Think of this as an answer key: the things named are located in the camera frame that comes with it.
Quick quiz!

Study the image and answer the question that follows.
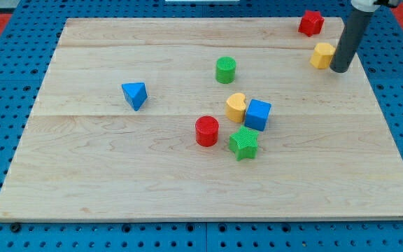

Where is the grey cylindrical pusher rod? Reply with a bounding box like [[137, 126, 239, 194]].
[[330, 8, 374, 73]]

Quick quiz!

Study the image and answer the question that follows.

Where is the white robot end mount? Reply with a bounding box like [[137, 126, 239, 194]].
[[350, 0, 402, 13]]

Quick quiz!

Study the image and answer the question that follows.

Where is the yellow hexagon block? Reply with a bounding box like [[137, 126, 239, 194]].
[[309, 43, 336, 69]]

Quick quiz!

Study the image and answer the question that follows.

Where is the red star block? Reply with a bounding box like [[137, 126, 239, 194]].
[[298, 10, 325, 36]]

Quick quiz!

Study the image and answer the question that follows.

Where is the green star block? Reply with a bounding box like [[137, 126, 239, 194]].
[[229, 126, 259, 161]]

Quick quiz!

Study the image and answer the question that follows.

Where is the blue cube block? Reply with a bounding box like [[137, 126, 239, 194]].
[[244, 99, 271, 132]]

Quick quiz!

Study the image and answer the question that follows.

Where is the green cylinder block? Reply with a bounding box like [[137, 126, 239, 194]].
[[215, 56, 236, 84]]

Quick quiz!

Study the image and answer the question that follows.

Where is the yellow heart block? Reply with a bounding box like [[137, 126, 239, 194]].
[[225, 92, 246, 123]]

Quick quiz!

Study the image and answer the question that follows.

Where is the red cylinder block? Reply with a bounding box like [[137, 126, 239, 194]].
[[195, 115, 219, 147]]

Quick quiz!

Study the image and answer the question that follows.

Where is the blue triangle block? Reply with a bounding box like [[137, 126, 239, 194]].
[[121, 83, 148, 111]]

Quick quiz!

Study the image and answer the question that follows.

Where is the wooden board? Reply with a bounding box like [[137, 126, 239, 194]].
[[0, 17, 403, 223]]

